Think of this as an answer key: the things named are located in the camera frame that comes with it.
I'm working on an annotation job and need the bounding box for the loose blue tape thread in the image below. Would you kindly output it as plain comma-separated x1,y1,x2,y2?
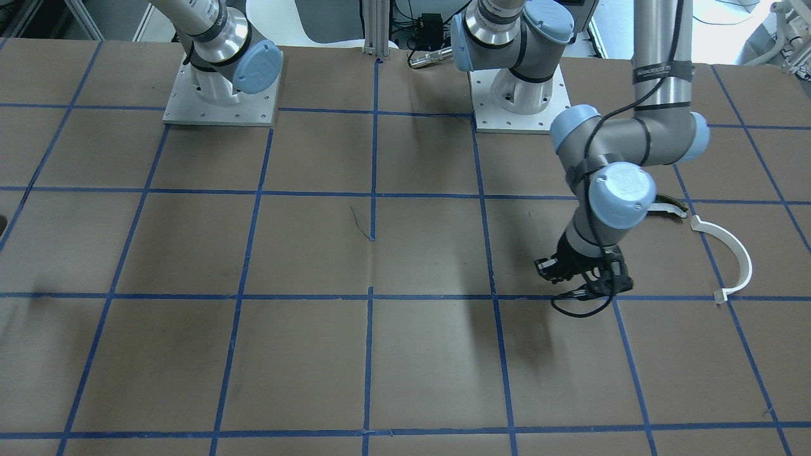
348,205,374,242

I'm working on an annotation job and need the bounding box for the white curved plastic part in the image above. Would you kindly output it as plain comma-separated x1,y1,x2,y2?
689,215,753,305

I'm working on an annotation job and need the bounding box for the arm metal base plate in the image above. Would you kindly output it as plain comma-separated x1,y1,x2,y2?
163,52,281,127
468,67,572,135

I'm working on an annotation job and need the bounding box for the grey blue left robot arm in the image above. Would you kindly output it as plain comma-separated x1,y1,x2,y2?
449,1,710,295

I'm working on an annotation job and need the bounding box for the aluminium frame post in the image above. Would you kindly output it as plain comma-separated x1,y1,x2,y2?
361,1,390,61

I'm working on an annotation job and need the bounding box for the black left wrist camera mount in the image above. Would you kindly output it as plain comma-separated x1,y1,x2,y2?
586,246,634,298

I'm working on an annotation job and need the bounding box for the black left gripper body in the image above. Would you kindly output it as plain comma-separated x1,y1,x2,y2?
535,233,628,286

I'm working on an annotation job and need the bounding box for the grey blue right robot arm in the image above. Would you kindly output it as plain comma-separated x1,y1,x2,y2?
151,1,283,106

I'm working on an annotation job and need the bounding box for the white plastic chair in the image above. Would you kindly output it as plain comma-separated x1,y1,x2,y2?
246,1,365,49

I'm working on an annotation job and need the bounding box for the green curved brake shoe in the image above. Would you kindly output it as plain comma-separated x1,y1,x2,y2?
648,194,689,219

